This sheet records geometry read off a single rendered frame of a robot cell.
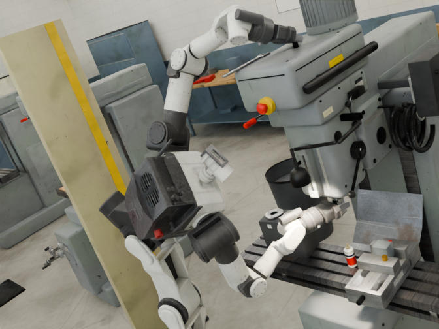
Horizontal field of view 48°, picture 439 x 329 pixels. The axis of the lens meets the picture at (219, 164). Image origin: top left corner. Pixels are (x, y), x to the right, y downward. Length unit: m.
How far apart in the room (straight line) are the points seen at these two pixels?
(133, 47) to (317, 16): 7.18
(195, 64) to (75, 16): 9.75
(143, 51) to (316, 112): 7.48
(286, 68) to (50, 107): 1.84
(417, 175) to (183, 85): 1.08
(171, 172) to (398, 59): 1.08
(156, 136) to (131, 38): 7.22
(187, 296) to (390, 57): 1.30
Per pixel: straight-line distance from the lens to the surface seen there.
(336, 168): 1.83
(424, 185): 2.27
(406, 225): 2.34
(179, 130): 1.83
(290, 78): 1.59
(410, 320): 2.33
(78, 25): 11.53
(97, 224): 3.27
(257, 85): 1.69
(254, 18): 1.66
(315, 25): 1.94
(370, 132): 1.97
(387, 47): 2.14
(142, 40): 9.07
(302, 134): 1.83
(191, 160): 1.77
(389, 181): 2.34
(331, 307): 2.15
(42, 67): 3.11
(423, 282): 2.08
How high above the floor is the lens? 2.18
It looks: 19 degrees down
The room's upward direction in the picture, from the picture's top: 20 degrees counter-clockwise
